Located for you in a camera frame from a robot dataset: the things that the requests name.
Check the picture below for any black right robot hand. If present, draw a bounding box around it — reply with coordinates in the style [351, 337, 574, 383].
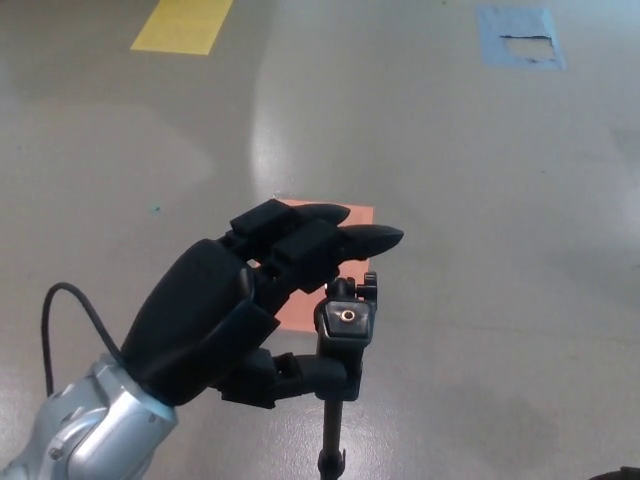
[586, 465, 640, 480]

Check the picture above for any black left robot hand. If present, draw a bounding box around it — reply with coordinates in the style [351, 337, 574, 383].
[119, 198, 405, 411]

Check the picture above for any black phone stand tripod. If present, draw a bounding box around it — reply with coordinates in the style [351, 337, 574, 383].
[313, 271, 381, 480]

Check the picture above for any orange floor tape patch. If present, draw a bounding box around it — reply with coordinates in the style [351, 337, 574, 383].
[247, 199, 376, 333]

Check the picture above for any yellow floor tape patch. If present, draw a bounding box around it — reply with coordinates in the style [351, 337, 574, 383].
[129, 0, 235, 56]

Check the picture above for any torn blue floor tape patch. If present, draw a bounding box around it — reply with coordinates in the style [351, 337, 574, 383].
[475, 5, 567, 72]

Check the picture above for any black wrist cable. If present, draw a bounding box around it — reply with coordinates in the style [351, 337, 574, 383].
[41, 281, 124, 397]

